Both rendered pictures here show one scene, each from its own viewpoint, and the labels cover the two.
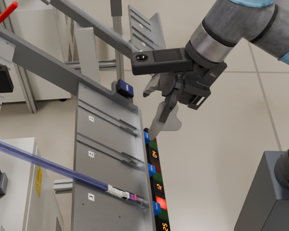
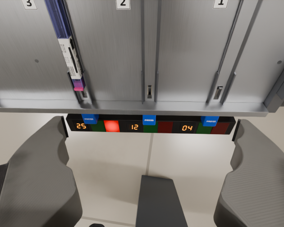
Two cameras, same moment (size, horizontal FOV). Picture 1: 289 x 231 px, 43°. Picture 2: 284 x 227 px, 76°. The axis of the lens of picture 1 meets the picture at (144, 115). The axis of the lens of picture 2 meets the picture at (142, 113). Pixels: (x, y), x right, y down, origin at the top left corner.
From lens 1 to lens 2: 0.71 m
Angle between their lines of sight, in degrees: 45
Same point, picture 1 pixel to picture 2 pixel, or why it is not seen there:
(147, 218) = (59, 104)
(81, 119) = not seen: outside the picture
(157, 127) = (20, 150)
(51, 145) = not seen: hidden behind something
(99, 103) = (274, 25)
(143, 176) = (125, 106)
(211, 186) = (211, 171)
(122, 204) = (61, 67)
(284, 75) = not seen: outside the picture
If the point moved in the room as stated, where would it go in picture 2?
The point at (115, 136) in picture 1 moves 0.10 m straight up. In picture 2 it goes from (191, 63) to (218, 35)
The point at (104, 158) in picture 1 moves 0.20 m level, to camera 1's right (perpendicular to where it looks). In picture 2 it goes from (129, 36) to (112, 188)
